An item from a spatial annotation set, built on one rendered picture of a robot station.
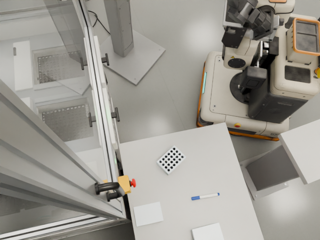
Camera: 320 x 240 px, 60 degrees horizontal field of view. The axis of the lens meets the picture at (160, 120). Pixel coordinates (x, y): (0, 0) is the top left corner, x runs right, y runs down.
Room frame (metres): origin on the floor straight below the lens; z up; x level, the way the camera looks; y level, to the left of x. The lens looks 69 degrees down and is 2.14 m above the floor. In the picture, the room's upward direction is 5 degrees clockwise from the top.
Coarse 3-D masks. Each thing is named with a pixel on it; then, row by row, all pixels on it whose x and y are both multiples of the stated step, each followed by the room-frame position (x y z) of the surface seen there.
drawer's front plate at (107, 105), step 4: (104, 88) 0.61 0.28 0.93; (104, 92) 0.59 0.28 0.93; (104, 96) 0.57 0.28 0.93; (108, 96) 0.60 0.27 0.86; (108, 100) 0.55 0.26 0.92; (108, 104) 0.53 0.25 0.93; (108, 108) 0.51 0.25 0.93; (108, 112) 0.49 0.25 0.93; (108, 116) 0.47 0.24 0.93; (108, 120) 0.45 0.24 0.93; (112, 120) 0.47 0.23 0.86; (112, 124) 0.44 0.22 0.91; (112, 128) 0.41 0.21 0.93; (112, 132) 0.39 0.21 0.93; (112, 136) 0.37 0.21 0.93; (112, 140) 0.35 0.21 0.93; (112, 144) 0.34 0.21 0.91; (116, 144) 0.35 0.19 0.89; (116, 148) 0.34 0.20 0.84
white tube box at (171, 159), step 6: (174, 150) 0.37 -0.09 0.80; (162, 156) 0.33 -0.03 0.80; (168, 156) 0.34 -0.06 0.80; (174, 156) 0.34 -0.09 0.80; (180, 156) 0.34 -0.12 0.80; (162, 162) 0.30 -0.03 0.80; (168, 162) 0.31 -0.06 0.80; (174, 162) 0.31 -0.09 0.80; (180, 162) 0.31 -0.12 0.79; (162, 168) 0.28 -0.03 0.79; (168, 168) 0.28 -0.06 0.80; (174, 168) 0.28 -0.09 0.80; (168, 174) 0.25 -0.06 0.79
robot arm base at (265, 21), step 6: (264, 12) 0.89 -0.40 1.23; (270, 12) 0.90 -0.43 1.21; (258, 18) 0.84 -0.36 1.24; (264, 18) 0.85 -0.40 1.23; (270, 18) 0.87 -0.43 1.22; (252, 24) 0.83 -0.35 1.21; (258, 24) 0.83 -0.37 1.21; (264, 24) 0.83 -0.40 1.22; (270, 24) 0.84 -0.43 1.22; (258, 30) 0.82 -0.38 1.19; (264, 30) 0.82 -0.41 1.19; (270, 30) 0.80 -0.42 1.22; (258, 36) 0.81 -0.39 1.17; (264, 36) 0.80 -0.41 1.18
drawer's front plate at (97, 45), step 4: (96, 36) 0.91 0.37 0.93; (96, 40) 0.89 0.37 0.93; (96, 44) 0.86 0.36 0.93; (96, 48) 0.84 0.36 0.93; (100, 52) 0.86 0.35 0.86; (100, 56) 0.80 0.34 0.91; (100, 60) 0.77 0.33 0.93; (100, 64) 0.74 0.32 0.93; (100, 68) 0.72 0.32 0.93; (100, 72) 0.70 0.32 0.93; (100, 76) 0.68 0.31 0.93; (104, 76) 0.70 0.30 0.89; (104, 80) 0.65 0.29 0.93; (104, 84) 0.64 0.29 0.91
